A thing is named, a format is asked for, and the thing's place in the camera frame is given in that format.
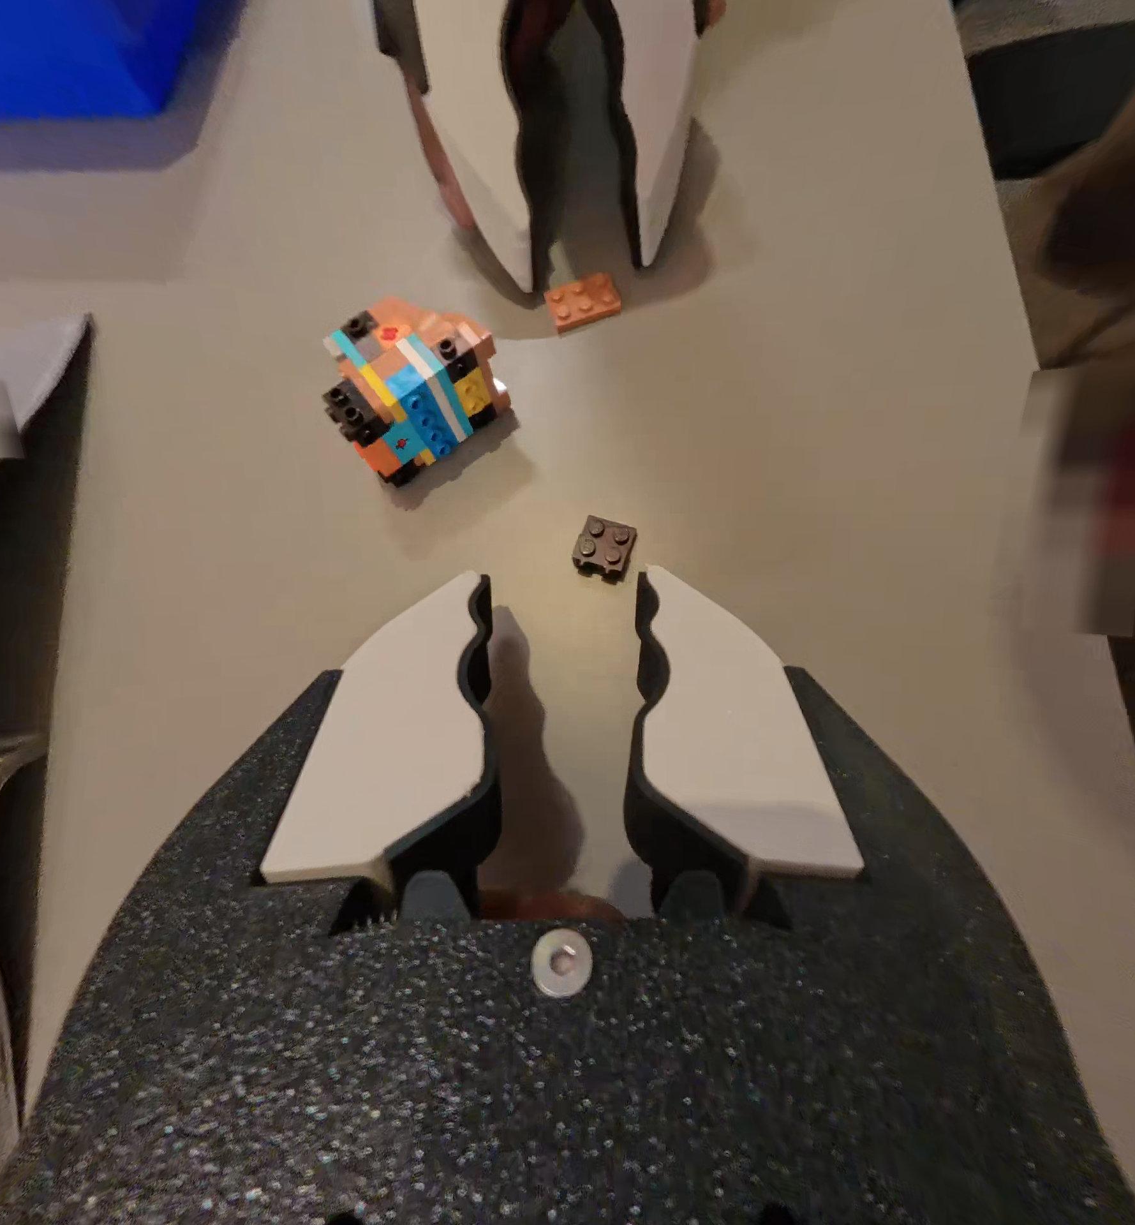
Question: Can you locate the person's brown jacket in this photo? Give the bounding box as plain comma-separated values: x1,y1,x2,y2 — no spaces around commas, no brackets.
1035,57,1135,364

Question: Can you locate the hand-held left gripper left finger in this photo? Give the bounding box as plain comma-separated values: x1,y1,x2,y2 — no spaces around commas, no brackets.
258,572,503,886

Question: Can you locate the person's right hand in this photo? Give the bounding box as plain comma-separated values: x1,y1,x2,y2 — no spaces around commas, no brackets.
402,87,479,231

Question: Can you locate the brown toy brick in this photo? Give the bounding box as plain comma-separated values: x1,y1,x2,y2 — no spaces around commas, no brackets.
542,270,623,334

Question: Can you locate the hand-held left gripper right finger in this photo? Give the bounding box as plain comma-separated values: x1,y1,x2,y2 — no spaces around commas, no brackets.
624,564,865,881

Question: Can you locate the multicolour toy brick model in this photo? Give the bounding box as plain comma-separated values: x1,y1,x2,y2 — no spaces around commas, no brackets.
320,294,512,489

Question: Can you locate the black square toy brick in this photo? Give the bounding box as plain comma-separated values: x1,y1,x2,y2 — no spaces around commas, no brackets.
569,513,639,578

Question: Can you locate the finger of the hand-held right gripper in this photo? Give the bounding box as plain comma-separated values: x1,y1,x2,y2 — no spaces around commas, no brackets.
411,0,537,293
613,0,702,269

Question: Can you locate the person's black chair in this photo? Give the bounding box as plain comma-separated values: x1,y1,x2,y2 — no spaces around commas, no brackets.
954,0,1135,177

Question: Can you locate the blue plastic bin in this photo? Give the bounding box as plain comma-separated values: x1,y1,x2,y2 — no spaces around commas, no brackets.
0,0,243,120

